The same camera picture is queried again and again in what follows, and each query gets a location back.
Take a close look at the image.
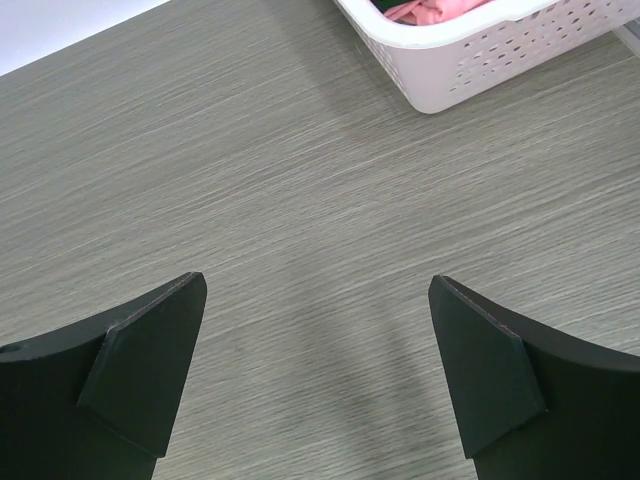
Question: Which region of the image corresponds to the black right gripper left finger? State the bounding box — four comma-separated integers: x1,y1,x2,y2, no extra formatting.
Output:
1,272,207,480

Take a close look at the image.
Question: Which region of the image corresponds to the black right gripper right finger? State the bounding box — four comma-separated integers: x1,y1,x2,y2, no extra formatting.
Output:
428,275,639,480

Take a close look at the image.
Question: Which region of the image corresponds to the white perforated plastic basket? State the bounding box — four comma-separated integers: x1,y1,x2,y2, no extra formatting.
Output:
336,0,639,114

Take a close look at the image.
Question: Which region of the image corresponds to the light pink t shirt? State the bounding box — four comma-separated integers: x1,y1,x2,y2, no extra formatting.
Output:
383,0,488,26

